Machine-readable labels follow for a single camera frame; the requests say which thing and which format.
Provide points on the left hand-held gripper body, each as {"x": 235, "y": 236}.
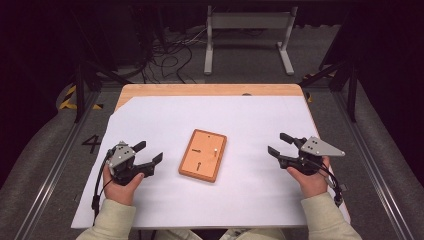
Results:
{"x": 121, "y": 156}

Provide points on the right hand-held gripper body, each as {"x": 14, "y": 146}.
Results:
{"x": 316, "y": 148}

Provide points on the wooden photo frame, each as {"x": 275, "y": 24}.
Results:
{"x": 203, "y": 156}

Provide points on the person's left hand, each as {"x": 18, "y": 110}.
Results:
{"x": 121, "y": 193}

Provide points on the person's right hand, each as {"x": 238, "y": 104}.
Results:
{"x": 311, "y": 186}

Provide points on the black metal stand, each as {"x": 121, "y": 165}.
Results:
{"x": 351, "y": 90}
{"x": 79, "y": 90}

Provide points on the white paper sheet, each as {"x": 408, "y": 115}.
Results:
{"x": 233, "y": 206}

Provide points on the yellow black hazard tape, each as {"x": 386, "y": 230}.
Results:
{"x": 68, "y": 96}

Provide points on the wooden table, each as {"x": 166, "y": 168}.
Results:
{"x": 200, "y": 89}

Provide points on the white metal stand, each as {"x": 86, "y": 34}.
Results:
{"x": 250, "y": 21}

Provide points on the aluminium floor rail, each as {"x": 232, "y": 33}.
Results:
{"x": 56, "y": 166}
{"x": 373, "y": 166}

